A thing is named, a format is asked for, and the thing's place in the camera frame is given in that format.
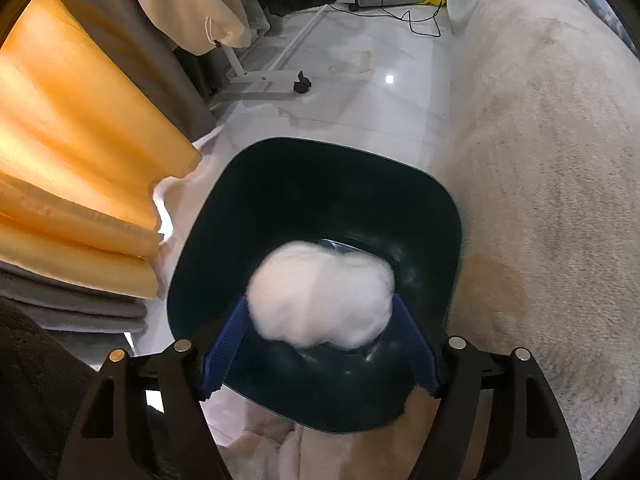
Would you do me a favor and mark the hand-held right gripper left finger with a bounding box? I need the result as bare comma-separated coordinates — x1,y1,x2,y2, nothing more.
57,296,249,480

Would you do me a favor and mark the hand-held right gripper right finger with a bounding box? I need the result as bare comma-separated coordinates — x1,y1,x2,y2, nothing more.
392,294,583,480

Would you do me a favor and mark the white cotton wad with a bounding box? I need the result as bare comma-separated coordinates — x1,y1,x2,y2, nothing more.
246,240,396,350

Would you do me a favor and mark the dark green plastic bin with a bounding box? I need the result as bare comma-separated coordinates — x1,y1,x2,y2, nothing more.
166,136,463,435

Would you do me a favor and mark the light grey curtain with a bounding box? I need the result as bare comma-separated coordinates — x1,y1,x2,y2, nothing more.
0,260,149,335

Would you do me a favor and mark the dark fuzzy cloth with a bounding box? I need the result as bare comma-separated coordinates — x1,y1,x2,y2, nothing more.
0,296,166,480

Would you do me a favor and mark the bed with fuzzy sheet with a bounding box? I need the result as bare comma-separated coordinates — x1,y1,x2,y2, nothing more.
202,0,640,480

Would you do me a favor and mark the orange curtain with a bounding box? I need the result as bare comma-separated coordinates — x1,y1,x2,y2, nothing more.
0,0,203,301

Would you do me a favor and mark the white clothes rack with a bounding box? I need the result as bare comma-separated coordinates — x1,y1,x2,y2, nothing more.
220,0,361,96

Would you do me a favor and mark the black cable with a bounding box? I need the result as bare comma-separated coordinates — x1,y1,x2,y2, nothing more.
375,0,443,38

